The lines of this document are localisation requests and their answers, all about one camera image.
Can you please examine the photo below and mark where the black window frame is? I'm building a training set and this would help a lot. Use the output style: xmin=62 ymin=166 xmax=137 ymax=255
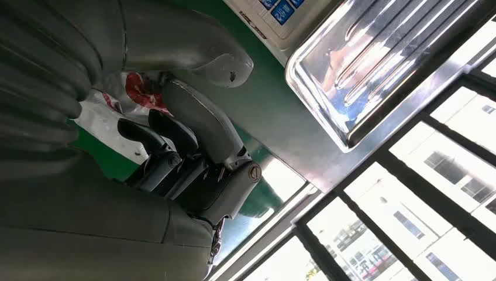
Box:
xmin=232 ymin=15 xmax=496 ymax=281

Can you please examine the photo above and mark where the stainless steel weighing tray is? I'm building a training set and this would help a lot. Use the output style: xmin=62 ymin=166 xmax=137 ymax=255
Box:
xmin=284 ymin=0 xmax=491 ymax=153

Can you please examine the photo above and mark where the white electronic scale body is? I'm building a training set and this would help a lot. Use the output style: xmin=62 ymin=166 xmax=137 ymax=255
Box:
xmin=222 ymin=0 xmax=324 ymax=67

